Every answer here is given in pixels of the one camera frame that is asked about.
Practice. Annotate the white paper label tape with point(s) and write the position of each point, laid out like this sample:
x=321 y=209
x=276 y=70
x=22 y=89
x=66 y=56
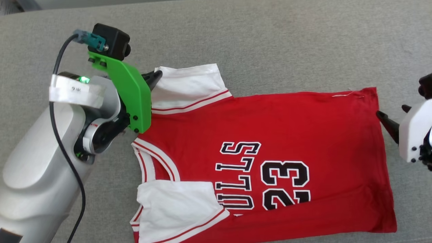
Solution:
x=74 y=91

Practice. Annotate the red white basketball jersey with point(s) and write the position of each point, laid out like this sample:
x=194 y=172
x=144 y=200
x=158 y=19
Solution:
x=287 y=128

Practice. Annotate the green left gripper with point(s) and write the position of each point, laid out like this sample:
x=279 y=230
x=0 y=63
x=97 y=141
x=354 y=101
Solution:
x=135 y=94

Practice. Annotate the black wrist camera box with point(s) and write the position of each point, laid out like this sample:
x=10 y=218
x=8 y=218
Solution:
x=427 y=86
x=113 y=40

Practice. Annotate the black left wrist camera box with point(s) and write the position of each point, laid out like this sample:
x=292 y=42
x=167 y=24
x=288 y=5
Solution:
x=113 y=40

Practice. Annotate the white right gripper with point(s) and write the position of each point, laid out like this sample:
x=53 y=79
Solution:
x=415 y=131

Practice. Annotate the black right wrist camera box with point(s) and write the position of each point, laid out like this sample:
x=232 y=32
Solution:
x=427 y=86

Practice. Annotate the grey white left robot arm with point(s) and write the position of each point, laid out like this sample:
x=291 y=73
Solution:
x=33 y=175

